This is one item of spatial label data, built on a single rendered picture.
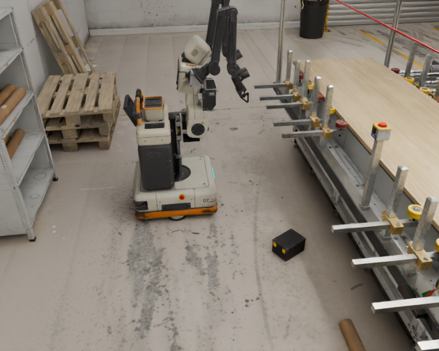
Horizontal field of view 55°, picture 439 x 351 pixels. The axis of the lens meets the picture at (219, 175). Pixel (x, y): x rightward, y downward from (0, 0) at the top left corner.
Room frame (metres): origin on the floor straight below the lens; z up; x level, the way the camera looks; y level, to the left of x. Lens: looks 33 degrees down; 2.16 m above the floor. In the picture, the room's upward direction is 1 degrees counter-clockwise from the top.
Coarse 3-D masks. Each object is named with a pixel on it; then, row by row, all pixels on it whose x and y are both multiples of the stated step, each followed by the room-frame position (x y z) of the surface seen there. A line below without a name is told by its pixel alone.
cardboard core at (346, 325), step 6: (342, 324) 1.62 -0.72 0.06; (348, 324) 1.60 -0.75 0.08; (342, 330) 1.59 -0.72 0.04; (348, 330) 1.56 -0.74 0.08; (354, 330) 1.56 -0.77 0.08; (348, 336) 1.53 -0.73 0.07; (354, 336) 1.52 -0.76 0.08; (348, 342) 1.50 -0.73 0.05; (354, 342) 1.48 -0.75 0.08; (360, 342) 1.48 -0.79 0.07; (354, 348) 1.45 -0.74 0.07; (360, 348) 1.44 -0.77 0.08
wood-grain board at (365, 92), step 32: (320, 64) 3.90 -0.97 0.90; (352, 64) 3.89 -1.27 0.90; (352, 96) 3.10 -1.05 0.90; (384, 96) 3.09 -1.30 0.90; (416, 96) 3.08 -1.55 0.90; (352, 128) 2.54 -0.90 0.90; (416, 128) 2.52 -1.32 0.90; (384, 160) 2.11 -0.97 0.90; (416, 160) 2.10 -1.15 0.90; (416, 192) 1.78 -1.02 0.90
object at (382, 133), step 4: (376, 124) 1.93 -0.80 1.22; (376, 128) 1.90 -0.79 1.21; (380, 128) 1.88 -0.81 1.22; (384, 128) 1.88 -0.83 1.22; (388, 128) 1.88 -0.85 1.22; (376, 132) 1.89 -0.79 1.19; (380, 132) 1.88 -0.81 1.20; (384, 132) 1.88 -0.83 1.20; (388, 132) 1.88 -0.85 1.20; (372, 136) 1.92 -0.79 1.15; (376, 136) 1.88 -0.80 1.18; (380, 136) 1.88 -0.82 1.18; (384, 136) 1.88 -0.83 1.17; (388, 136) 1.88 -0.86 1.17; (376, 140) 1.88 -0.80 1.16; (380, 140) 1.88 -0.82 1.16; (384, 140) 1.88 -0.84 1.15
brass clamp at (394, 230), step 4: (384, 212) 1.69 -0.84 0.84; (380, 216) 1.69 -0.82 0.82; (384, 216) 1.67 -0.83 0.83; (384, 220) 1.66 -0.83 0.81; (388, 220) 1.62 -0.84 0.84; (392, 220) 1.62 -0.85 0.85; (396, 220) 1.62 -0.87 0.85; (392, 224) 1.59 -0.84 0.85; (400, 224) 1.58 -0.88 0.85; (392, 228) 1.58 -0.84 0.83; (396, 228) 1.57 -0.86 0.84; (400, 228) 1.57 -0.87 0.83; (392, 232) 1.57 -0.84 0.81; (396, 232) 1.57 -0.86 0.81; (400, 232) 1.57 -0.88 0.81
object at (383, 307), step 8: (376, 304) 1.09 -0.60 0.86; (384, 304) 1.09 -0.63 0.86; (392, 304) 1.09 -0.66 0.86; (400, 304) 1.09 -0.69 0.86; (408, 304) 1.09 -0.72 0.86; (416, 304) 1.09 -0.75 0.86; (424, 304) 1.09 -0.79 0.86; (432, 304) 1.09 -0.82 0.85; (376, 312) 1.07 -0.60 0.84; (384, 312) 1.07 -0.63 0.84
